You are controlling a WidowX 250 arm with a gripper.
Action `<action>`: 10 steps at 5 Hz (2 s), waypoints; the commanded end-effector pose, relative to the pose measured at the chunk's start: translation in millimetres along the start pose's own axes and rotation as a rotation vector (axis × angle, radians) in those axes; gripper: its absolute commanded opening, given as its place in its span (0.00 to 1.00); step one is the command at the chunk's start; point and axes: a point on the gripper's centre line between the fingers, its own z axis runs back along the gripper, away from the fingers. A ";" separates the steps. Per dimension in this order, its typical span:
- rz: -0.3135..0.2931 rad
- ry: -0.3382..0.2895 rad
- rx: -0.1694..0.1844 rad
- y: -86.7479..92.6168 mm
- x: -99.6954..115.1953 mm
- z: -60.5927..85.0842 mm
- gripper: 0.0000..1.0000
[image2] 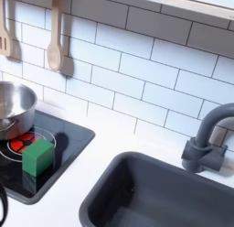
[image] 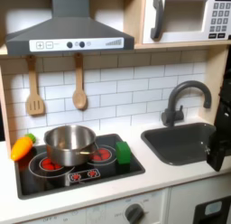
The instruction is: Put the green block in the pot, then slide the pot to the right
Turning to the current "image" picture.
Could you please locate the green toy block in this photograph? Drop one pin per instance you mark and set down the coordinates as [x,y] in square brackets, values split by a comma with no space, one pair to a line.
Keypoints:
[123,152]

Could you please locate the dark grey sink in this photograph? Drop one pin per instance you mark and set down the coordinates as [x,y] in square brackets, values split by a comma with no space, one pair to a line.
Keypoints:
[180,143]

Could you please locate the dark grey tap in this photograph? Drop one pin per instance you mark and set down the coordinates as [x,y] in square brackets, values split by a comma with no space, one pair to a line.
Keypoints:
[180,104]

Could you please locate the black dishwasher panel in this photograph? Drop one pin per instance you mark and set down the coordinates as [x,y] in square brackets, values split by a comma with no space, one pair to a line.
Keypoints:
[212,210]

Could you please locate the grey oven knob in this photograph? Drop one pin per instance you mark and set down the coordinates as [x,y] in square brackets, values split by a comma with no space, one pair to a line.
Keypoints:
[134,213]

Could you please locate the white toy microwave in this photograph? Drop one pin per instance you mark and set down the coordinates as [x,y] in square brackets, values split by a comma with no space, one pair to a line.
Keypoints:
[186,16]

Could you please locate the black toy stove top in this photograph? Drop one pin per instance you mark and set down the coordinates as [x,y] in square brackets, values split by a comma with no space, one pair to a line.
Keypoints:
[78,173]

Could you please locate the steel pot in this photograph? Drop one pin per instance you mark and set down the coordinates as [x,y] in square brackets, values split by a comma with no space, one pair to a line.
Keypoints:
[70,144]

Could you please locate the wooden spoon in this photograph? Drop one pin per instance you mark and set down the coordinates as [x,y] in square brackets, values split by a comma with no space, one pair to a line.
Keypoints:
[79,89]

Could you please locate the grey range hood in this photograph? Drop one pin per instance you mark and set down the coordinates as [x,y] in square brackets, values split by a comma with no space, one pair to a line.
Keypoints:
[69,29]

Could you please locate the wooden slotted spatula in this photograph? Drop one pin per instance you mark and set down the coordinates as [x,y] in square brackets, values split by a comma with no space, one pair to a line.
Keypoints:
[34,92]

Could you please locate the orange toy carrot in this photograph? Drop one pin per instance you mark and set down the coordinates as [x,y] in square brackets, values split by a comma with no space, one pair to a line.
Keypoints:
[21,147]

